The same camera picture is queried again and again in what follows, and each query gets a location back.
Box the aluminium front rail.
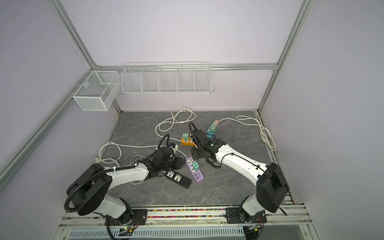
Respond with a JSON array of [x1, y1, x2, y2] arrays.
[[53, 203, 322, 240]]

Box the teal power strip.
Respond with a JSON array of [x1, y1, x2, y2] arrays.
[[205, 129, 217, 140]]

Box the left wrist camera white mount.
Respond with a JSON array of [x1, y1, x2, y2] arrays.
[[168, 143, 179, 152]]

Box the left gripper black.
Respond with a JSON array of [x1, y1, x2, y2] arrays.
[[159, 156, 187, 172]]

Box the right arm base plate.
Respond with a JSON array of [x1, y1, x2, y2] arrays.
[[225, 207, 267, 224]]

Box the white cable of teal strip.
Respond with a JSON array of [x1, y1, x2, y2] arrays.
[[218, 115, 277, 151]]

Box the purple power strip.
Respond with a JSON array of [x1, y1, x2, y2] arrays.
[[186, 157, 204, 184]]

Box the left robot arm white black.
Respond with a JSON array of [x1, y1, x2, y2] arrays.
[[64, 145, 186, 224]]

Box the white cable of orange strip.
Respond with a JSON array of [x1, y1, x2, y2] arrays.
[[154, 104, 197, 142]]

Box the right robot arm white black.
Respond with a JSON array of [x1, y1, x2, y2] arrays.
[[192, 130, 290, 221]]

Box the white mesh box basket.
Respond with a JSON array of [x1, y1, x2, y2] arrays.
[[73, 71, 122, 112]]

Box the green plug on teal strip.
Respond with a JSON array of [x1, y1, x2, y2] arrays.
[[209, 124, 217, 133]]

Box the teal plug on purple strip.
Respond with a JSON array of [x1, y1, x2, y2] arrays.
[[193, 161, 200, 171]]

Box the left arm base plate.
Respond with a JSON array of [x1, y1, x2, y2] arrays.
[[107, 209, 148, 226]]

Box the white cable of black strip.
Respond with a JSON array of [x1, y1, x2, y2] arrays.
[[98, 154, 169, 186]]

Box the white wire rack basket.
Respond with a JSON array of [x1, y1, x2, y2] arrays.
[[121, 62, 212, 95]]

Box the white cable of purple strip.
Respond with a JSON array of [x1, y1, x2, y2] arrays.
[[95, 141, 189, 164]]

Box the black power strip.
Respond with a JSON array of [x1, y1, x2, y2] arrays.
[[165, 170, 192, 189]]

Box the orange power strip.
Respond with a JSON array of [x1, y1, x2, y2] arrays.
[[181, 138, 196, 146]]

